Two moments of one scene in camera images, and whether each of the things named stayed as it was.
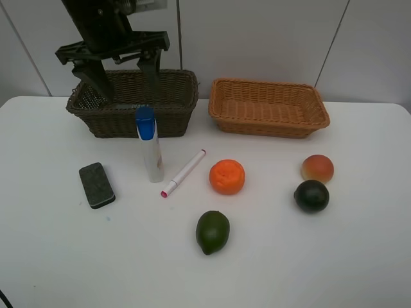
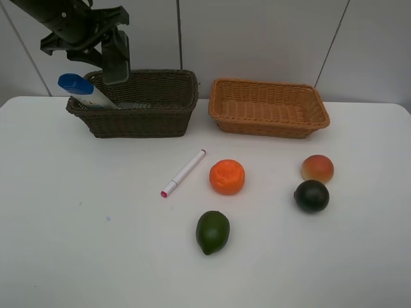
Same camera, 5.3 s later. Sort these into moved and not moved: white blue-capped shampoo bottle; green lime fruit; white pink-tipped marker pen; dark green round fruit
Moved: white blue-capped shampoo bottle
Not moved: white pink-tipped marker pen; dark green round fruit; green lime fruit
